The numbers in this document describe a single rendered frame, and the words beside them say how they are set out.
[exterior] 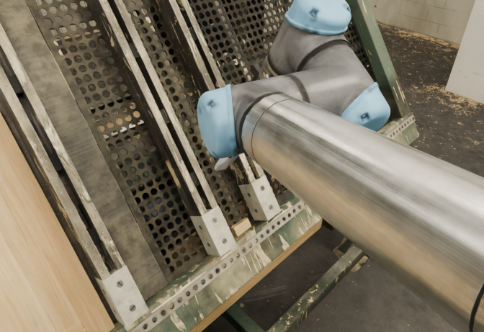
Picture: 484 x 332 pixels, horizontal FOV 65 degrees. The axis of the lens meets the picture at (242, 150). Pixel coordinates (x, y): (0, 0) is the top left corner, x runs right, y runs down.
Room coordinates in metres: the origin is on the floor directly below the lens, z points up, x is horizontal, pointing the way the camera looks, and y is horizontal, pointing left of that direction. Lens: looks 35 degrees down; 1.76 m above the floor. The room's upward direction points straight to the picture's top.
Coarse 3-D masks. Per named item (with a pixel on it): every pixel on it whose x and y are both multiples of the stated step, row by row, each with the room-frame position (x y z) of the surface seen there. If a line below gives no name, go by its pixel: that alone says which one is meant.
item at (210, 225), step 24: (96, 0) 0.99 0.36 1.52; (120, 0) 1.01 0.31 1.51; (120, 24) 0.99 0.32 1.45; (120, 48) 0.93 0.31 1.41; (144, 48) 0.96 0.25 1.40; (144, 72) 0.93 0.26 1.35; (144, 96) 0.87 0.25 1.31; (144, 120) 0.89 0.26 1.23; (168, 120) 0.87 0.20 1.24; (168, 144) 0.82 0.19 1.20; (192, 168) 0.81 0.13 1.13; (192, 192) 0.76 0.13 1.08; (192, 216) 0.76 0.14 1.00; (216, 216) 0.74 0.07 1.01; (216, 240) 0.70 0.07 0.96
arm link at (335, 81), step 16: (320, 48) 0.44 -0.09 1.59; (336, 48) 0.44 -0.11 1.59; (304, 64) 0.44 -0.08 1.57; (320, 64) 0.43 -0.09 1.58; (336, 64) 0.42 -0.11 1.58; (352, 64) 0.42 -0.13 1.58; (304, 80) 0.39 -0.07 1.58; (320, 80) 0.39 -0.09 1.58; (336, 80) 0.39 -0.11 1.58; (352, 80) 0.40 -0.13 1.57; (368, 80) 0.40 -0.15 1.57; (320, 96) 0.37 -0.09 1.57; (336, 96) 0.38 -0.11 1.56; (352, 96) 0.38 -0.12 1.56; (368, 96) 0.38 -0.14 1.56; (336, 112) 0.37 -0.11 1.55; (352, 112) 0.37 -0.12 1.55; (368, 112) 0.36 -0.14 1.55; (384, 112) 0.37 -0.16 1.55; (368, 128) 0.38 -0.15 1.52
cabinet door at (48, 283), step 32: (0, 128) 0.70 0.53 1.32; (0, 160) 0.65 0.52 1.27; (0, 192) 0.61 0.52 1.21; (32, 192) 0.63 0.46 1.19; (0, 224) 0.57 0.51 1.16; (32, 224) 0.59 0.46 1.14; (0, 256) 0.52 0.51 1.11; (32, 256) 0.54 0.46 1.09; (64, 256) 0.56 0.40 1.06; (0, 288) 0.48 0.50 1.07; (32, 288) 0.50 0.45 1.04; (64, 288) 0.52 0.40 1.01; (0, 320) 0.44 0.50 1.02; (32, 320) 0.45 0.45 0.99; (64, 320) 0.47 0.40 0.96; (96, 320) 0.49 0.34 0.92
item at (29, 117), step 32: (0, 32) 0.80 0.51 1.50; (0, 64) 0.78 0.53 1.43; (0, 96) 0.74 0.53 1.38; (32, 96) 0.74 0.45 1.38; (32, 128) 0.69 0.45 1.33; (32, 160) 0.69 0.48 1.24; (64, 160) 0.67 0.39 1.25; (64, 192) 0.63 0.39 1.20; (96, 224) 0.61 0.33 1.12; (96, 256) 0.56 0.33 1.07; (128, 288) 0.53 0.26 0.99; (128, 320) 0.49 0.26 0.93
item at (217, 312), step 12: (240, 204) 1.01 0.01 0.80; (228, 216) 0.96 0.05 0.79; (312, 228) 1.35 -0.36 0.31; (300, 240) 1.29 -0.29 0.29; (180, 252) 0.81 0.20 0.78; (192, 252) 0.84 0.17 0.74; (288, 252) 1.23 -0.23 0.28; (276, 264) 1.16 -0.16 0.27; (264, 276) 1.11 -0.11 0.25; (228, 300) 0.95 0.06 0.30; (216, 312) 0.90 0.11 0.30; (204, 324) 0.85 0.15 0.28
